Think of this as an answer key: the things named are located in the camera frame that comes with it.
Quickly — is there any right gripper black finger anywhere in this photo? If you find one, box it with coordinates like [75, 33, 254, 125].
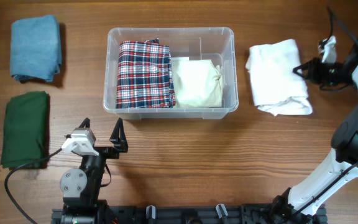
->
[293, 67, 314, 83]
[293, 58, 316, 71]

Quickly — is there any white cloth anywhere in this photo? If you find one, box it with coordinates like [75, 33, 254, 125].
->
[246, 39, 313, 116]

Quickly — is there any plaid cloth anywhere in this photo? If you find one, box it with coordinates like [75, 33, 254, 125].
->
[116, 39, 176, 109]

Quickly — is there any cream cloth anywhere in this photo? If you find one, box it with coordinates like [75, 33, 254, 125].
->
[172, 59, 224, 108]

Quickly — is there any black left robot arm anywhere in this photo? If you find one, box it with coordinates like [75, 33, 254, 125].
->
[51, 118, 129, 224]

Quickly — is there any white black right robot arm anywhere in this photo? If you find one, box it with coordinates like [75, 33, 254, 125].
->
[267, 39, 358, 223]

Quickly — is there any folded dark green cloth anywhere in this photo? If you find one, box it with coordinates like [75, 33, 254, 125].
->
[1, 91, 49, 168]

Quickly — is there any clear plastic storage bin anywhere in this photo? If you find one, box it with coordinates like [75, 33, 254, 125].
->
[103, 27, 239, 119]

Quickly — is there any folded blue cloth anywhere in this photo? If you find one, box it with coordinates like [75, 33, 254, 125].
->
[10, 15, 62, 82]

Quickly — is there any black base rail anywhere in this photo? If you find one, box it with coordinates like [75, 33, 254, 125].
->
[50, 202, 328, 224]

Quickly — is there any black left camera cable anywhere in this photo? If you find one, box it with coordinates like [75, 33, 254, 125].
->
[4, 147, 63, 224]

